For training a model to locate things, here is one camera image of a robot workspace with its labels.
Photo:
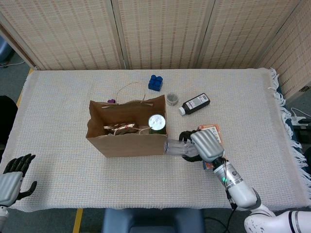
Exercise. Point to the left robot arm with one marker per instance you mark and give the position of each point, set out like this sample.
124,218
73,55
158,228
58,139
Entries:
3,212

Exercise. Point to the brown paper bag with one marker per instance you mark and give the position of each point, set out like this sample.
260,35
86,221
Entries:
128,145

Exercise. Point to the white woven tablecloth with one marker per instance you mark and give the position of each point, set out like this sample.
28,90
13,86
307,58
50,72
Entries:
63,170

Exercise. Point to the blue building block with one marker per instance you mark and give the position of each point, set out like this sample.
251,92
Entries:
155,83

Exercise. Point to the dark brown medicine bottle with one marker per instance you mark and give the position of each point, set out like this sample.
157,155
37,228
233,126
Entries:
195,104

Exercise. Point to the black chair back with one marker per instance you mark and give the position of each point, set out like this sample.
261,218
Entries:
7,119

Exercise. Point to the blue barrel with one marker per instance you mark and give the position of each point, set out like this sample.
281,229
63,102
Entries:
4,49

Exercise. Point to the small purple toy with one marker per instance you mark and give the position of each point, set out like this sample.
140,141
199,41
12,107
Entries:
111,101

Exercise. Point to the blue padded seat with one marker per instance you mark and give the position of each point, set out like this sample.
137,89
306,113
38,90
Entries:
153,221

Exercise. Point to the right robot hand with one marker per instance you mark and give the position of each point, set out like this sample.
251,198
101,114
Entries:
206,145

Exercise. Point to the orange biscuit box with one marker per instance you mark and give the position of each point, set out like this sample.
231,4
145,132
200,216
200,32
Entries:
215,129

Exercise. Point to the woven folding screen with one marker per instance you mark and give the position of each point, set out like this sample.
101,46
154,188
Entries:
158,34

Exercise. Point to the green chips can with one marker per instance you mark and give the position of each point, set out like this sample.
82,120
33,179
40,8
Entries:
157,122

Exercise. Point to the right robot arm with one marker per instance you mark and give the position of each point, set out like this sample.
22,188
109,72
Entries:
240,191

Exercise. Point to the clear plastic water bottle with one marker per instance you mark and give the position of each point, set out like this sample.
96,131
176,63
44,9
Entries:
176,148

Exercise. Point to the gold foil snack packet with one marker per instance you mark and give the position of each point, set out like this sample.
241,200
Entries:
121,128

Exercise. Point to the white power strip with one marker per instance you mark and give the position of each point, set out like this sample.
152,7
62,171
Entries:
298,119

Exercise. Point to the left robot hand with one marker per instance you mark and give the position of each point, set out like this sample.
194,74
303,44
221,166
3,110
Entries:
9,185

